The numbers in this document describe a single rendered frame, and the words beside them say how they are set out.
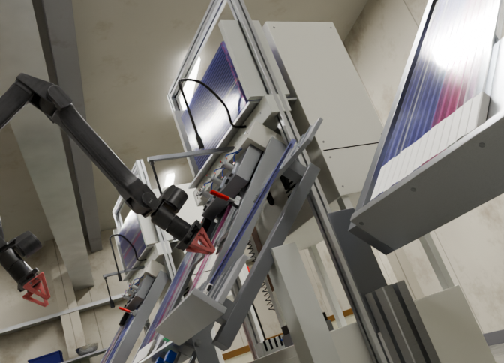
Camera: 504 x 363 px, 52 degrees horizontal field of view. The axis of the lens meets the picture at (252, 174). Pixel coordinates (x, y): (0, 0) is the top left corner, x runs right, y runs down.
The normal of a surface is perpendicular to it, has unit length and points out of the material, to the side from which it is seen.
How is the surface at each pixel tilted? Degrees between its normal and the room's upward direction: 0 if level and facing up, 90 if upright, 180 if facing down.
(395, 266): 90
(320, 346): 90
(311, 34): 90
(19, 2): 180
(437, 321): 90
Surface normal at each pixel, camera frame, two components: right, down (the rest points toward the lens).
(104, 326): 0.22, -0.41
